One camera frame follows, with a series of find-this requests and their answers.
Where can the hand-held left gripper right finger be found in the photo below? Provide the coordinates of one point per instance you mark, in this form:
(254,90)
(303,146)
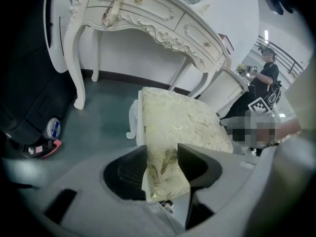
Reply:
(222,194)

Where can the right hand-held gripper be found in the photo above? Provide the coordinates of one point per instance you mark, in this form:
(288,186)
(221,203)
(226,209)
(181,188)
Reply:
(259,105)

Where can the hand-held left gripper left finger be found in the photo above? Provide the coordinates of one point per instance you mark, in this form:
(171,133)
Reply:
(98,206)

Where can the cream upholstered footstool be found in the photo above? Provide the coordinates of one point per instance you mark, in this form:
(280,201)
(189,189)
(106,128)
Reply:
(177,117)

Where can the white ornate furniture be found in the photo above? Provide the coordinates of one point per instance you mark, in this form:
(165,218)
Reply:
(153,11)

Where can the person's right forearm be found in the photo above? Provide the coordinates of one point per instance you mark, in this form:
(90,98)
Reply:
(290,130)

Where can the white ornate side cabinet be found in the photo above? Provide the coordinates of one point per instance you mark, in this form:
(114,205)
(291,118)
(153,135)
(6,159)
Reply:
(222,92)

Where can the small yellow flower bunch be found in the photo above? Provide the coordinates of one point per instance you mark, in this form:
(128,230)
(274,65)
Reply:
(240,68)

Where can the person's white t-shirt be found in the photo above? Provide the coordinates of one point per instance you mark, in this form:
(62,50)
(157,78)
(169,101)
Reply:
(303,102)

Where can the black balcony railing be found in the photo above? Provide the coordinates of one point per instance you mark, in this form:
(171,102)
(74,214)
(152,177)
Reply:
(295,64)

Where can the person's left patterned sneaker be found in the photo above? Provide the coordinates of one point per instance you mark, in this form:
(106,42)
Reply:
(166,206)

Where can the person's light grey trousers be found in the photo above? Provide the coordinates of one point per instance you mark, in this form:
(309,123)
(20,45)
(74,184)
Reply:
(284,181)

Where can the ceiling strip lights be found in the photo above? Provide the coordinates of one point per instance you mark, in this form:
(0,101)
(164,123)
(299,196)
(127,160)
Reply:
(266,36)

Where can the dark brown box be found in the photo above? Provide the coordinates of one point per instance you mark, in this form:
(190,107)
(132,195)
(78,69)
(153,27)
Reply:
(226,42)

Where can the white round blue labelled container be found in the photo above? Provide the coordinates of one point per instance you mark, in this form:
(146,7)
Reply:
(52,128)

